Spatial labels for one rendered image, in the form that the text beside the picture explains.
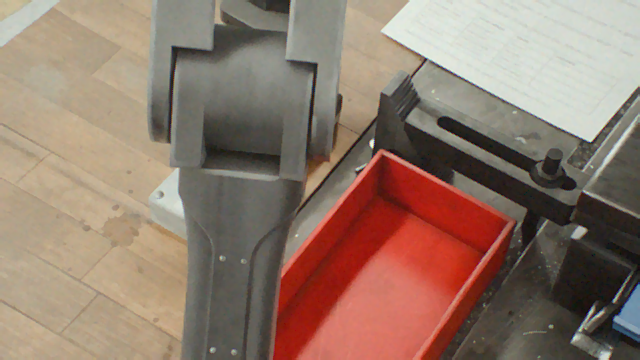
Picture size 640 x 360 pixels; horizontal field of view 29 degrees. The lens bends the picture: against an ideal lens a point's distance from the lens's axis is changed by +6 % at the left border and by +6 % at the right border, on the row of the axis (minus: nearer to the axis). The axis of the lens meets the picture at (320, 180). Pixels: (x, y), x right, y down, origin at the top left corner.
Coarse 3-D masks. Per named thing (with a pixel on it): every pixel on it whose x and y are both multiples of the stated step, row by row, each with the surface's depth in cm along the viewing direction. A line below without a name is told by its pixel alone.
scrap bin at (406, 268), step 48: (384, 192) 96; (432, 192) 92; (336, 240) 93; (384, 240) 94; (432, 240) 95; (480, 240) 93; (288, 288) 88; (336, 288) 91; (384, 288) 92; (432, 288) 92; (480, 288) 90; (288, 336) 89; (336, 336) 89; (384, 336) 89; (432, 336) 83
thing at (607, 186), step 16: (624, 144) 84; (608, 160) 83; (624, 160) 83; (592, 176) 83; (608, 176) 83; (624, 176) 83; (592, 192) 82; (608, 192) 82; (624, 192) 82; (576, 208) 83; (592, 208) 82; (608, 208) 81; (624, 208) 81; (592, 224) 84; (608, 224) 83; (624, 224) 82; (624, 240) 83
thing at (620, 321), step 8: (632, 296) 83; (632, 304) 82; (624, 312) 82; (632, 312) 82; (616, 320) 79; (624, 320) 79; (632, 320) 82; (616, 328) 81; (624, 328) 80; (632, 328) 78; (632, 336) 81
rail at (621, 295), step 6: (636, 264) 84; (636, 270) 84; (630, 276) 84; (636, 276) 84; (624, 282) 83; (630, 282) 83; (624, 288) 83; (630, 288) 83; (618, 294) 83; (624, 294) 83; (612, 300) 82; (618, 300) 82; (624, 300) 82
